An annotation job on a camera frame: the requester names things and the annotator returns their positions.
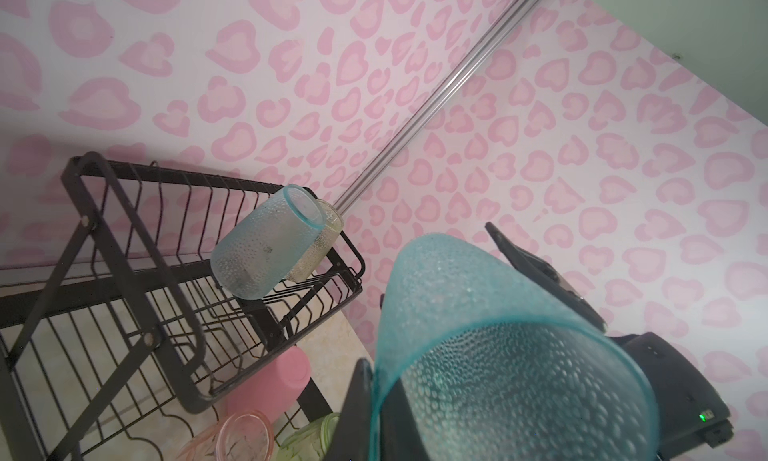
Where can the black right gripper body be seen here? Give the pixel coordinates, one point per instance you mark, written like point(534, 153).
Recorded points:
point(692, 413)

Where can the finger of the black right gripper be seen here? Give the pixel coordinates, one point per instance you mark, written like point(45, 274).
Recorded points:
point(543, 274)

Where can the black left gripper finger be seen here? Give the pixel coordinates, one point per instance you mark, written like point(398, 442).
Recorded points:
point(363, 434)

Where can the green cup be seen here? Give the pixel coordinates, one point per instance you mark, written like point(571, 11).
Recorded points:
point(310, 443)

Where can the teal cup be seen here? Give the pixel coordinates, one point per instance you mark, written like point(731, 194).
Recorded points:
point(263, 248)
point(496, 368)

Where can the pink cup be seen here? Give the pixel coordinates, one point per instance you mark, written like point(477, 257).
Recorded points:
point(273, 389)

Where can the orange translucent cup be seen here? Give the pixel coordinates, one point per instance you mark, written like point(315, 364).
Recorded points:
point(241, 436)

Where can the black wire dish rack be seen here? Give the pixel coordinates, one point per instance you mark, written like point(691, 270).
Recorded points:
point(125, 347)

